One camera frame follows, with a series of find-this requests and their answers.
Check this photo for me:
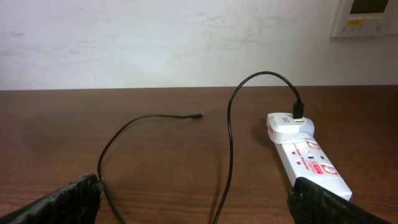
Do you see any white power strip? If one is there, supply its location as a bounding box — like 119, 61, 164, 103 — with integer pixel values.
275, 138, 352, 200

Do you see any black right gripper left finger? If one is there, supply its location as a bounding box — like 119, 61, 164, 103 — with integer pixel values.
1, 174, 102, 224

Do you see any black USB charging cable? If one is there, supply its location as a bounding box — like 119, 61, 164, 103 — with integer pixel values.
97, 71, 305, 224

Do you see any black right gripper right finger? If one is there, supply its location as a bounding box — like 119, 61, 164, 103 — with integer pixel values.
287, 177, 389, 224

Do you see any white wall control panel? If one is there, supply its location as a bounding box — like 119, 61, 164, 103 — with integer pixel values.
330, 0, 397, 38

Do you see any white USB charger plug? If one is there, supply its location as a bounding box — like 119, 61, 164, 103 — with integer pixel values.
267, 113, 315, 144

